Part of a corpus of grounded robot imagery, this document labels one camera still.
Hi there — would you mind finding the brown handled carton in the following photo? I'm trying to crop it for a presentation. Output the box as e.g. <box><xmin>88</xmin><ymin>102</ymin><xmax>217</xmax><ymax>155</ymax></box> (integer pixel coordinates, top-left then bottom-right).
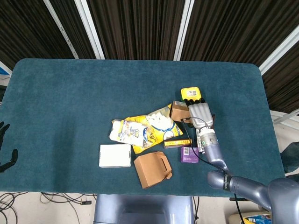
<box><xmin>133</xmin><ymin>151</ymin><xmax>173</xmax><ymax>189</ymax></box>

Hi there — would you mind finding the small brown cardboard box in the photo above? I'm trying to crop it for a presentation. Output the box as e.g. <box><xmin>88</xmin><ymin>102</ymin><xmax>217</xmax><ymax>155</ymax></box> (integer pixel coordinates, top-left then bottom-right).
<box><xmin>170</xmin><ymin>100</ymin><xmax>191</xmax><ymax>123</ymax></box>

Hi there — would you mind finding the yellow lidded plastic container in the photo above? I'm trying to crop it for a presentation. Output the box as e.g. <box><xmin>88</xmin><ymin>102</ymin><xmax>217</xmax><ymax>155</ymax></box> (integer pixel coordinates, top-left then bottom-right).
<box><xmin>180</xmin><ymin>86</ymin><xmax>202</xmax><ymax>101</ymax></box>

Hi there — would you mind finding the small purple box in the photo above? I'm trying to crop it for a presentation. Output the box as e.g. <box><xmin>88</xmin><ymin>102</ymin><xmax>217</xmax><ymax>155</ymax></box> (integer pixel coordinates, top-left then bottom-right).
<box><xmin>180</xmin><ymin>146</ymin><xmax>199</xmax><ymax>164</ymax></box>

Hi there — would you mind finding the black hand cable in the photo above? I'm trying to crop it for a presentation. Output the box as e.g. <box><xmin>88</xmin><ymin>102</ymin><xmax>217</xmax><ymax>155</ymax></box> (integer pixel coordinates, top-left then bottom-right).
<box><xmin>181</xmin><ymin>118</ymin><xmax>245</xmax><ymax>224</ymax></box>

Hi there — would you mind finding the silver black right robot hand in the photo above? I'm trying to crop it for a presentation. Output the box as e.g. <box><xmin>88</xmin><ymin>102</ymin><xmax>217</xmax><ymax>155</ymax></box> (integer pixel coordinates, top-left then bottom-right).
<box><xmin>183</xmin><ymin>98</ymin><xmax>214</xmax><ymax>129</ymax></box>

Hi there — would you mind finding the dark green bag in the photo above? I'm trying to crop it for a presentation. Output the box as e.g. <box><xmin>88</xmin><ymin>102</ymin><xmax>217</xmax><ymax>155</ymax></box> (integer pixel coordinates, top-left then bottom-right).
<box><xmin>280</xmin><ymin>142</ymin><xmax>299</xmax><ymax>174</ymax></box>

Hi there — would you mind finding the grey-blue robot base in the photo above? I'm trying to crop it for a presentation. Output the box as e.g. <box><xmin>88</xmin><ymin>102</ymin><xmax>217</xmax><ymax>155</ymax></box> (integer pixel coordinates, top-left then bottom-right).
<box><xmin>93</xmin><ymin>194</ymin><xmax>196</xmax><ymax>224</ymax></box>

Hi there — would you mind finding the white frame post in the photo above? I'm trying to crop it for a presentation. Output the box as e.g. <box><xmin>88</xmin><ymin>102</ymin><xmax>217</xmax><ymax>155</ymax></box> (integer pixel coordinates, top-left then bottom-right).
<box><xmin>173</xmin><ymin>0</ymin><xmax>195</xmax><ymax>61</ymax></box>
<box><xmin>258</xmin><ymin>30</ymin><xmax>299</xmax><ymax>76</ymax></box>
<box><xmin>43</xmin><ymin>0</ymin><xmax>79</xmax><ymax>59</ymax></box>
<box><xmin>74</xmin><ymin>0</ymin><xmax>106</xmax><ymax>60</ymax></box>

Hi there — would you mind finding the teal table cloth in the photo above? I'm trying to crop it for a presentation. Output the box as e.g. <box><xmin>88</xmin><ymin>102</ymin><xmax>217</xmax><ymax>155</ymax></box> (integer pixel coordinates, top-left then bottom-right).
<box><xmin>0</xmin><ymin>58</ymin><xmax>286</xmax><ymax>199</ymax></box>

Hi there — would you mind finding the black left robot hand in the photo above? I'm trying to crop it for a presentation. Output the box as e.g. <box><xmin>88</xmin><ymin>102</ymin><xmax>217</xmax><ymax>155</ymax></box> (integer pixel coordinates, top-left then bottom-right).
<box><xmin>0</xmin><ymin>121</ymin><xmax>18</xmax><ymax>173</ymax></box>

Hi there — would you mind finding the white flat box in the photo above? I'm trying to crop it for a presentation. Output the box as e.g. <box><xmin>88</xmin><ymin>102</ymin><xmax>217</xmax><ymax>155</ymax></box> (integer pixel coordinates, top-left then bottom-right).
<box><xmin>99</xmin><ymin>144</ymin><xmax>132</xmax><ymax>168</ymax></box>

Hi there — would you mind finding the dark pleated curtain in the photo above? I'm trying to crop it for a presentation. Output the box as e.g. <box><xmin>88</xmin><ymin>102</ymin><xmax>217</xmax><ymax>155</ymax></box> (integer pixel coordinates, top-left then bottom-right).
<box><xmin>0</xmin><ymin>0</ymin><xmax>299</xmax><ymax>115</ymax></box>

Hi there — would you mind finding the white tissue pack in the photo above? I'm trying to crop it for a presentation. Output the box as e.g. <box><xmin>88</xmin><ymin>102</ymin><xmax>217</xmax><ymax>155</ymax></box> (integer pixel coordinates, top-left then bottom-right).
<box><xmin>108</xmin><ymin>119</ymin><xmax>150</xmax><ymax>147</ymax></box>

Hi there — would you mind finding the narrow yellow orange box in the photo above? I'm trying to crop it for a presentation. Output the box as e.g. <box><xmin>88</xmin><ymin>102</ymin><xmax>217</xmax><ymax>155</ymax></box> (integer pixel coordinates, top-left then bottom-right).
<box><xmin>164</xmin><ymin>139</ymin><xmax>193</xmax><ymax>149</ymax></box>

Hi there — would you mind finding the black floor cable bundle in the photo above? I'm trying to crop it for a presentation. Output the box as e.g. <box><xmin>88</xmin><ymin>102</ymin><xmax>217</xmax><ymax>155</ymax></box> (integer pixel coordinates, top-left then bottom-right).
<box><xmin>0</xmin><ymin>191</ymin><xmax>30</xmax><ymax>224</ymax></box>

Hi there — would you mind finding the beige tray with blue package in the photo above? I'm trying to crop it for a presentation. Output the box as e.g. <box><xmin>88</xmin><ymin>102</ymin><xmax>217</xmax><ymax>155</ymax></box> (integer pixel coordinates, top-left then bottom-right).
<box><xmin>228</xmin><ymin>211</ymin><xmax>273</xmax><ymax>224</ymax></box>

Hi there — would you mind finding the yellow snack bag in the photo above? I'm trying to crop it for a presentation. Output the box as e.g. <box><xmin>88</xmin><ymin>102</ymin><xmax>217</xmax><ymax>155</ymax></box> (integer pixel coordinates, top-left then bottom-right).
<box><xmin>125</xmin><ymin>104</ymin><xmax>184</xmax><ymax>154</ymax></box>

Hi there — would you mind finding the black cable beside base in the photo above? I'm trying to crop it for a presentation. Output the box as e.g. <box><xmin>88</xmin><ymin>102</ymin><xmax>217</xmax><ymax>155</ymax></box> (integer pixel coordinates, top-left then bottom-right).
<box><xmin>192</xmin><ymin>196</ymin><xmax>200</xmax><ymax>221</ymax></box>

